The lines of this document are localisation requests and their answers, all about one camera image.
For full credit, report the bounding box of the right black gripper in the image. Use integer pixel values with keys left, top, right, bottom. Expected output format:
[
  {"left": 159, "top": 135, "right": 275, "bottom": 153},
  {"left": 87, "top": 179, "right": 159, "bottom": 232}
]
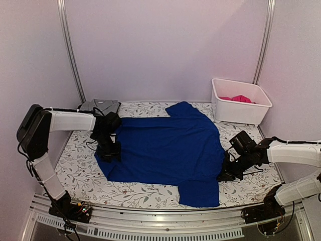
[{"left": 217, "top": 152, "right": 253, "bottom": 181}]

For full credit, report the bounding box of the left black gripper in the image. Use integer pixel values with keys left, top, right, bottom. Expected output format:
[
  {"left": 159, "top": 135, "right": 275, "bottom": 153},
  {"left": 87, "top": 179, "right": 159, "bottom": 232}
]
[{"left": 93, "top": 132, "right": 121, "bottom": 163}]

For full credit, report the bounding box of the blue t-shirt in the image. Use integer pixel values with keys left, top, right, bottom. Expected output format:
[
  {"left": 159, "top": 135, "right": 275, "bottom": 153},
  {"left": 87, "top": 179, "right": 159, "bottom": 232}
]
[{"left": 95, "top": 102, "right": 224, "bottom": 208}]

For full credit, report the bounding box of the grey shirt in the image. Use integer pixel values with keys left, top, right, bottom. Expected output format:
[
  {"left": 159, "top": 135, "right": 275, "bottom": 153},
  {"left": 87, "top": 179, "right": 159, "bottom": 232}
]
[{"left": 78, "top": 99, "right": 121, "bottom": 115}]

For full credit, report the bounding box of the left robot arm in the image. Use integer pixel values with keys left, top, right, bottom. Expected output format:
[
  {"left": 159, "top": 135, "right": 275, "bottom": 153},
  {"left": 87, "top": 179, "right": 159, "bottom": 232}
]
[{"left": 16, "top": 104, "right": 122, "bottom": 218}]

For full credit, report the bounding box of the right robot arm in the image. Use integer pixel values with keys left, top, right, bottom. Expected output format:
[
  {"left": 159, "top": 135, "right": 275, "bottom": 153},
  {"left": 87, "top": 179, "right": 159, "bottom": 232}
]
[{"left": 218, "top": 132, "right": 320, "bottom": 219}]

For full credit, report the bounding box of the white plastic laundry bin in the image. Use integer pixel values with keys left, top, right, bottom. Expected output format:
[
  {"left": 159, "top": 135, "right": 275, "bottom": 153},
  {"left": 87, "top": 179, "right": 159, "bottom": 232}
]
[{"left": 211, "top": 78, "right": 272, "bottom": 126}]

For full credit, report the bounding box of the floral tablecloth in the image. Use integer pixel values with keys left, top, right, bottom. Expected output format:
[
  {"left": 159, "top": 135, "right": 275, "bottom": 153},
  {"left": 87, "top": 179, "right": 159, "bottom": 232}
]
[{"left": 55, "top": 102, "right": 281, "bottom": 209}]

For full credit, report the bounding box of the pink garment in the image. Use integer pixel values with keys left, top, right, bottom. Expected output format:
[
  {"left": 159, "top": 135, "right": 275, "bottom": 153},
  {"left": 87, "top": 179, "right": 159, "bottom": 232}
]
[{"left": 218, "top": 95, "right": 256, "bottom": 104}]

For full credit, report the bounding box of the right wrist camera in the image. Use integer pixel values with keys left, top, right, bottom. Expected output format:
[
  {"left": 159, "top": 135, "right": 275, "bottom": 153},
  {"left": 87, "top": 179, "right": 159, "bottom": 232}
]
[{"left": 229, "top": 131, "right": 257, "bottom": 155}]

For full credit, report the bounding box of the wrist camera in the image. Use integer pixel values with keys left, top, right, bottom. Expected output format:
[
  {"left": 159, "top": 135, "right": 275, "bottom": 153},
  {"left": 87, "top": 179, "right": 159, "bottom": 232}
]
[
  {"left": 101, "top": 112, "right": 122, "bottom": 133},
  {"left": 229, "top": 131, "right": 257, "bottom": 155}
]

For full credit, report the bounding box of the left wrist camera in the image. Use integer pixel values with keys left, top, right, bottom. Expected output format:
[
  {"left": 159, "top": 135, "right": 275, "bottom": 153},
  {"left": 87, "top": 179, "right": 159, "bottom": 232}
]
[{"left": 101, "top": 112, "right": 122, "bottom": 133}]

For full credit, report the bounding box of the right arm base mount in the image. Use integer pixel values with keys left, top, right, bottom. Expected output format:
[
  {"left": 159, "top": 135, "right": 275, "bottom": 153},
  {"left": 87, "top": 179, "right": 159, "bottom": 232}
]
[{"left": 240, "top": 202, "right": 285, "bottom": 236}]

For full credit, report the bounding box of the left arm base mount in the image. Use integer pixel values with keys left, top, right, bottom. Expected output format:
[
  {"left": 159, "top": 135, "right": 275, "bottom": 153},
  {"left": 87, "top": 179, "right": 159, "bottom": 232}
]
[{"left": 49, "top": 199, "right": 92, "bottom": 223}]

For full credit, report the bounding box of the front aluminium rail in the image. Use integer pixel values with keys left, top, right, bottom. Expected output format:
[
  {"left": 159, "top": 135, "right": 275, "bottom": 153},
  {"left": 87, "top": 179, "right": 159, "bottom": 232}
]
[{"left": 22, "top": 194, "right": 316, "bottom": 240}]

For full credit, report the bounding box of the left aluminium frame post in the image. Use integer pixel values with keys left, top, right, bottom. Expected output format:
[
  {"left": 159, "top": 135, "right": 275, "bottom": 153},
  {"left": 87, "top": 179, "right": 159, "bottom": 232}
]
[{"left": 57, "top": 0, "right": 86, "bottom": 103}]

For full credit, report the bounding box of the aluminium frame post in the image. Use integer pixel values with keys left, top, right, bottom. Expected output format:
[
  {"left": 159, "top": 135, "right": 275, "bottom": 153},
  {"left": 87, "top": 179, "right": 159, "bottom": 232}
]
[
  {"left": 57, "top": 0, "right": 86, "bottom": 103},
  {"left": 252, "top": 0, "right": 276, "bottom": 85}
]

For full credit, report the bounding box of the right aluminium frame post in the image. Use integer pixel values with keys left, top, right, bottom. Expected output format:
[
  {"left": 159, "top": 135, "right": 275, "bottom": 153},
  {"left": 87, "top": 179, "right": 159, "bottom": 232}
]
[{"left": 252, "top": 0, "right": 276, "bottom": 85}]

